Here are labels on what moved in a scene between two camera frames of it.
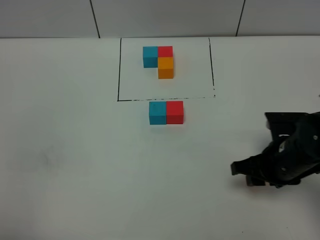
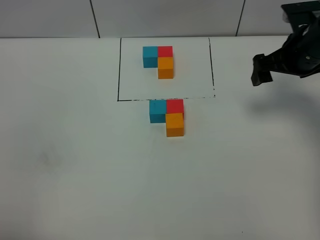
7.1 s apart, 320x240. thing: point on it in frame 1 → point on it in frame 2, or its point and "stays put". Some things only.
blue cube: x=157 y=112 stays put
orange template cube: x=165 y=69 stays put
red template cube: x=165 y=51 stays put
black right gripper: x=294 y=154 → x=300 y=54
